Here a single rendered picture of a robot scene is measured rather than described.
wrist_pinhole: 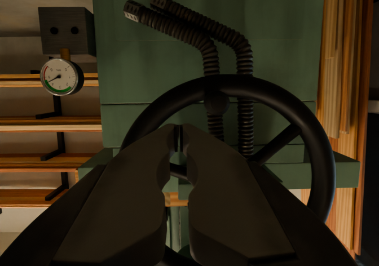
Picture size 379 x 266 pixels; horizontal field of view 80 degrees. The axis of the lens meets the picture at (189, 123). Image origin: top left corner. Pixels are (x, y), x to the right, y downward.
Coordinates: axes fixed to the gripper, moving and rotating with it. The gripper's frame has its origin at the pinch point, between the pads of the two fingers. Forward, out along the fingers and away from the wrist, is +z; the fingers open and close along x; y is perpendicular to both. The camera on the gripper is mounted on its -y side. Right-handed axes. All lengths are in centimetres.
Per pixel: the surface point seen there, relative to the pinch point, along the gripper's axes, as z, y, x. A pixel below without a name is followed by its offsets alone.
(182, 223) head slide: 40, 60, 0
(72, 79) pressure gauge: 26.7, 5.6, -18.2
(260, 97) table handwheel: 14.0, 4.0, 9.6
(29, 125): 211, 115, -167
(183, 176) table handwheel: 11.0, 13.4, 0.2
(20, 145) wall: 254, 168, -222
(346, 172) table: 26, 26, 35
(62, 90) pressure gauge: 26.1, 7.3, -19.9
